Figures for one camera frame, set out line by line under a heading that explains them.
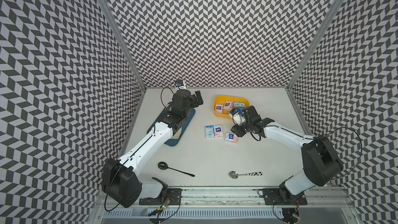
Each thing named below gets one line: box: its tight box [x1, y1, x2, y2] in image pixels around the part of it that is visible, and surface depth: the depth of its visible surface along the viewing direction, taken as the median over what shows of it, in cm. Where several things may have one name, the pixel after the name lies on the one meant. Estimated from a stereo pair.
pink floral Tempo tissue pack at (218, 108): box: [215, 103, 224, 114], surface depth 106 cm
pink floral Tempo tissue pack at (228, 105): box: [222, 100, 234, 111], surface depth 106 cm
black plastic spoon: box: [157, 161, 196, 177], surface depth 82 cm
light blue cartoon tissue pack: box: [204, 125, 216, 138], surface depth 95 cm
